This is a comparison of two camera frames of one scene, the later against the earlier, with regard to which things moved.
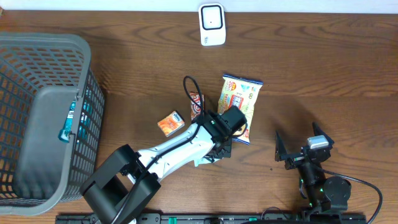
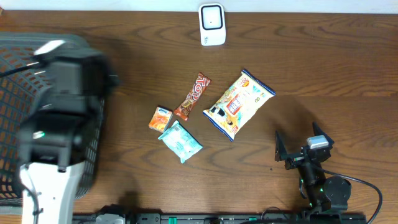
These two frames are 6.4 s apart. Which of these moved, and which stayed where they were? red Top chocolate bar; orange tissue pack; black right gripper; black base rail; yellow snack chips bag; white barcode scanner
Moved: red Top chocolate bar; orange tissue pack; yellow snack chips bag
Stayed: white barcode scanner; black base rail; black right gripper
